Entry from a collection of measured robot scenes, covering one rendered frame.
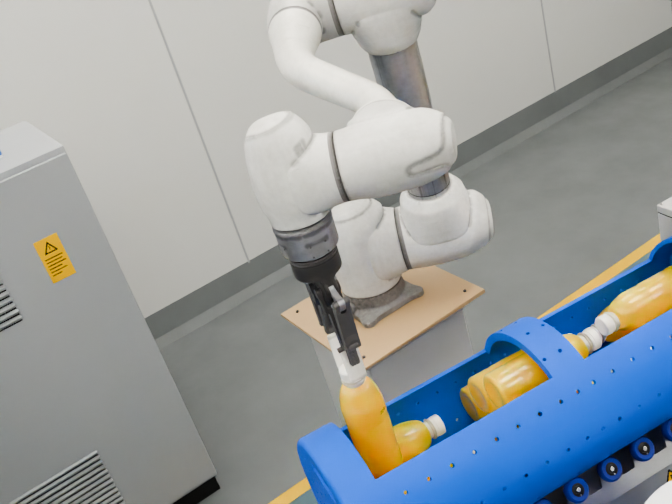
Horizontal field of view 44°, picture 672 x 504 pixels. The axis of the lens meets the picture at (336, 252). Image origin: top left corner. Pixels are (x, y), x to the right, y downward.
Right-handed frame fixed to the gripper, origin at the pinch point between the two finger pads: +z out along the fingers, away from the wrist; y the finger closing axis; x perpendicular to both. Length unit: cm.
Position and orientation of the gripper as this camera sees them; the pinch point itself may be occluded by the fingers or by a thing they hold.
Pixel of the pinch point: (347, 356)
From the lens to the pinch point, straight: 133.3
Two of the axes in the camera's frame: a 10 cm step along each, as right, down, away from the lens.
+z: 2.7, 8.4, 4.7
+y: 4.1, 3.4, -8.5
